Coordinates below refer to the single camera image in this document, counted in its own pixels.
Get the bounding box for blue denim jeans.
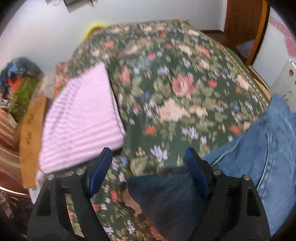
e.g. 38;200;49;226
127;94;295;240

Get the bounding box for orange pink curtain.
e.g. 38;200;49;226
1;109;27;193

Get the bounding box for wooden lap desk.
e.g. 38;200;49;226
20;95;47;189

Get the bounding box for pink striped folded garment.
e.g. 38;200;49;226
39;62;125;174

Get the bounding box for white suitcase with stickers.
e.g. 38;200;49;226
270;60;296;112

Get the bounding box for floral green bedspread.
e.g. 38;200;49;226
55;20;269;240

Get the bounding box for green fabric storage bin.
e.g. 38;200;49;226
9;75;40;123

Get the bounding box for pile of clothes on bin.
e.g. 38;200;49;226
1;57;44;99

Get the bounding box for white sliding wardrobe door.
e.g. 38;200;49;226
252;8;295;87

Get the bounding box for brown wooden door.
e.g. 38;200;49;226
224;0;270;66

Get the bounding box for yellow foam bed rail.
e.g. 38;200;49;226
82;22;108;42

